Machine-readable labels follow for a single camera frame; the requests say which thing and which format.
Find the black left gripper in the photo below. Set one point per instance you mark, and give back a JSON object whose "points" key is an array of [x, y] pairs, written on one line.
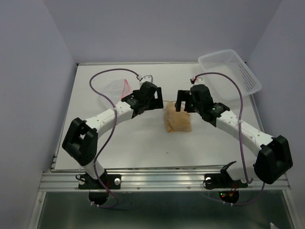
{"points": [[157, 102]]}

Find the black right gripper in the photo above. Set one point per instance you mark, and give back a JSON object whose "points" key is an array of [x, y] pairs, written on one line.
{"points": [[183, 95]]}

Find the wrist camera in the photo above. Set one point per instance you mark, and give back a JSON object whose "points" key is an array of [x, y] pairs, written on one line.
{"points": [[147, 78], [197, 80]]}

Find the white plastic mesh basket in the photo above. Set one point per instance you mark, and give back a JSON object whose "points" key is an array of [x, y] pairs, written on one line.
{"points": [[228, 62]]}

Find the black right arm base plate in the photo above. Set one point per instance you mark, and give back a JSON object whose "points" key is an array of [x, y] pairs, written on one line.
{"points": [[221, 181]]}

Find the beige bra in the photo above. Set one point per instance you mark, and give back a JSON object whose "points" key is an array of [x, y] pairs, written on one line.
{"points": [[176, 121]]}

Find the aluminium mounting rail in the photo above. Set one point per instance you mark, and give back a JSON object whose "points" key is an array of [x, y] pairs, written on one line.
{"points": [[134, 180]]}

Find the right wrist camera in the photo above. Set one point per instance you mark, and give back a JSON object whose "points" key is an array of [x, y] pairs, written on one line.
{"points": [[197, 80]]}

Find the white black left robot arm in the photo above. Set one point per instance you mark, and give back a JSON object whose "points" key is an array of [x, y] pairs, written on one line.
{"points": [[81, 140]]}

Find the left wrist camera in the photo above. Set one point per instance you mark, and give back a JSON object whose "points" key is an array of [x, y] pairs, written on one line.
{"points": [[147, 78]]}

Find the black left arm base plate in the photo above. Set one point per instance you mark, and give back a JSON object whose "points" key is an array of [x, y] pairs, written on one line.
{"points": [[111, 181]]}

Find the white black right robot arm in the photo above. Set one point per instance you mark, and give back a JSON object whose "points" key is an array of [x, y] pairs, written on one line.
{"points": [[273, 156]]}

